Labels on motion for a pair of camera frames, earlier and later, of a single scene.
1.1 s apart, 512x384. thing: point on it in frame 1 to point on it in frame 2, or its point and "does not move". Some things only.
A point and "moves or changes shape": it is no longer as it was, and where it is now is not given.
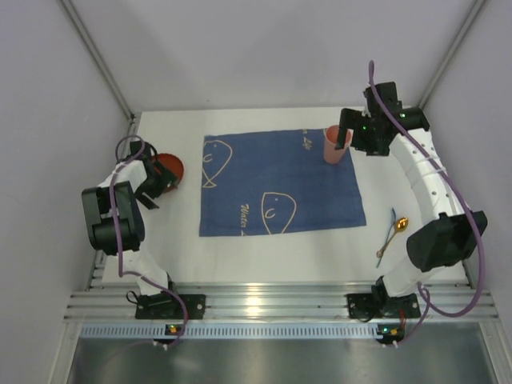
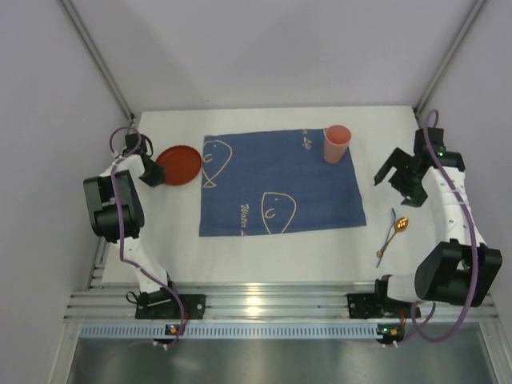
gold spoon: [400, 226] does not move
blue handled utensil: [388, 234] does not move
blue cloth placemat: [275, 181] does not move
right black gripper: [346, 118] to [401, 176]
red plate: [173, 163] moves or changes shape
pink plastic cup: [332, 155] does not move
